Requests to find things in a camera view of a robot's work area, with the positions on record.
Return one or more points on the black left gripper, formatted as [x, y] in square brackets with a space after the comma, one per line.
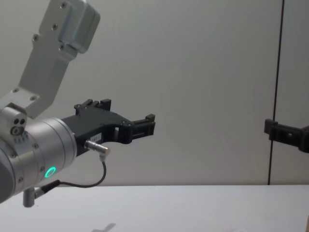
[96, 123]

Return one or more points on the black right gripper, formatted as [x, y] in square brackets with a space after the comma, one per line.
[305, 140]

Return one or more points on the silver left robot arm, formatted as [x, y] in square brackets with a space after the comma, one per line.
[36, 145]

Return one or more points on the white table cloth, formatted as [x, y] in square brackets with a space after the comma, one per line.
[169, 207]

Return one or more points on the plain pale wall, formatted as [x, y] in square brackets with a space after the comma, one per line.
[193, 72]

